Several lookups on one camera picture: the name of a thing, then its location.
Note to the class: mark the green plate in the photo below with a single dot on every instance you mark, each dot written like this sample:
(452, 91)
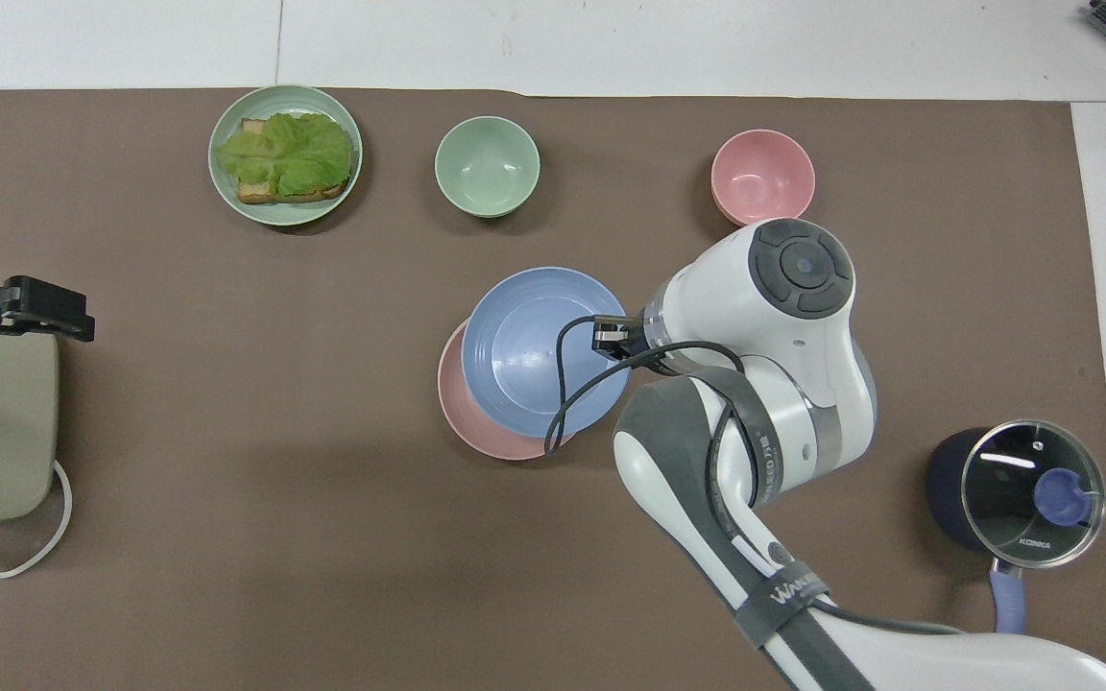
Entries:
(227, 187)

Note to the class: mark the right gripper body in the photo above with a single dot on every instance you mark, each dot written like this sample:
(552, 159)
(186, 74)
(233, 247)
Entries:
(614, 337)

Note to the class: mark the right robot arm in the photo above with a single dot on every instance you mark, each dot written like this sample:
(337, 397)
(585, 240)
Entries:
(783, 403)

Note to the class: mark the blue plate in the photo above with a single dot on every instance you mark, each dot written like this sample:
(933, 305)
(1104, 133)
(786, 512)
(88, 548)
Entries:
(524, 365)

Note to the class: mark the green lettuce leaf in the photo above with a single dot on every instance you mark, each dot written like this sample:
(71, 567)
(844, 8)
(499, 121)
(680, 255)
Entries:
(289, 149)

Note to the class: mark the green bowl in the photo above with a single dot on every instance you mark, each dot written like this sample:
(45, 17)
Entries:
(487, 165)

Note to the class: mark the pink plate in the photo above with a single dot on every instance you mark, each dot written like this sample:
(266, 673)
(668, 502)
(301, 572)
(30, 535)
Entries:
(472, 418)

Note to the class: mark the pink bowl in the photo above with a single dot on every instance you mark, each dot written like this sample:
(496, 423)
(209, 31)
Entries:
(762, 176)

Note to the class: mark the dark blue pot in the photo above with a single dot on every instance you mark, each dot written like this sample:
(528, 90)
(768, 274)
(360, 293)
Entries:
(945, 485)

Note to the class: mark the toasted bread slice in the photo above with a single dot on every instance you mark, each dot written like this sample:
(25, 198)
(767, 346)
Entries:
(260, 193)

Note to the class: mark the glass pot lid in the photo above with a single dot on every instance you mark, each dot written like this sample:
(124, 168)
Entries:
(1014, 499)

